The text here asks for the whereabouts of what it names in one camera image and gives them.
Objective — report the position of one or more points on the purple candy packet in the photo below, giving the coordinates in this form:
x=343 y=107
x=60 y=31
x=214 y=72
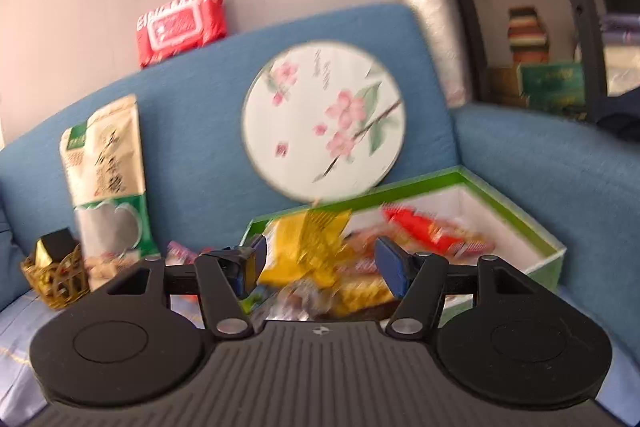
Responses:
x=181 y=253

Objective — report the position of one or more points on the heap of mixed snack packets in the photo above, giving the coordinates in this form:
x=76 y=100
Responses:
x=360 y=292

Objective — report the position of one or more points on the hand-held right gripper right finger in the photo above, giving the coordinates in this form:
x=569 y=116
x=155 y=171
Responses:
x=392 y=267

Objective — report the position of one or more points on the dark green printed box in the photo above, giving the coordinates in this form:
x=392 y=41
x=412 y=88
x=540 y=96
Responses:
x=552 y=87

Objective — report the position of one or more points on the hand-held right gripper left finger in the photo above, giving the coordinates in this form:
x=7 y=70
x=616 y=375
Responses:
x=247 y=272

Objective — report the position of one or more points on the beige and green pouch bag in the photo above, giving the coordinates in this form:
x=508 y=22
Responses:
x=107 y=157

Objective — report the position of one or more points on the striped folded cloth stack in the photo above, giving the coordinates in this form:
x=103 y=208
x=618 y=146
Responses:
x=527 y=34

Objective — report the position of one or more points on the brown cardboard box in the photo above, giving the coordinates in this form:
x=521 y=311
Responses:
x=504 y=84

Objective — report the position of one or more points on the silver foil roll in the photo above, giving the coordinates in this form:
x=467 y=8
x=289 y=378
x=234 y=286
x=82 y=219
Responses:
x=430 y=7

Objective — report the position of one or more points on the yellow snack packet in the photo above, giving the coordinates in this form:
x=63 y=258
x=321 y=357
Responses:
x=305 y=247

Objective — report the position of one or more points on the round floral fan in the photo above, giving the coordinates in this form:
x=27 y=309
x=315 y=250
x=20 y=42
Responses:
x=325 y=117

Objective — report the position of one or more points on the folded pale bedding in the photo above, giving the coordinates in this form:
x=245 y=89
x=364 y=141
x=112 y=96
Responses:
x=622 y=52

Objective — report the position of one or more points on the blue fabric sofa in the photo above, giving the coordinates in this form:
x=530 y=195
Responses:
x=200 y=117

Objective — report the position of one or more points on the red snack packet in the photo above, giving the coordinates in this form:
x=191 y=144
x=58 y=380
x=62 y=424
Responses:
x=430 y=227

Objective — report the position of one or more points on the red wet wipes pack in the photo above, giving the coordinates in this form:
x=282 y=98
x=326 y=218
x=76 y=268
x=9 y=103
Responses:
x=182 y=27

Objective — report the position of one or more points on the dark cloth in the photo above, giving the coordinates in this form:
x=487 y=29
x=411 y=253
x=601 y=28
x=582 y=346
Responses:
x=622 y=117

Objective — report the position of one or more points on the green box with white inside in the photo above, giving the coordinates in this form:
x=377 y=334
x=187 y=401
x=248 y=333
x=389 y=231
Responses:
x=500 y=217

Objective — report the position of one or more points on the small black box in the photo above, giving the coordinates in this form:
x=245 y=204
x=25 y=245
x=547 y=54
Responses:
x=57 y=247

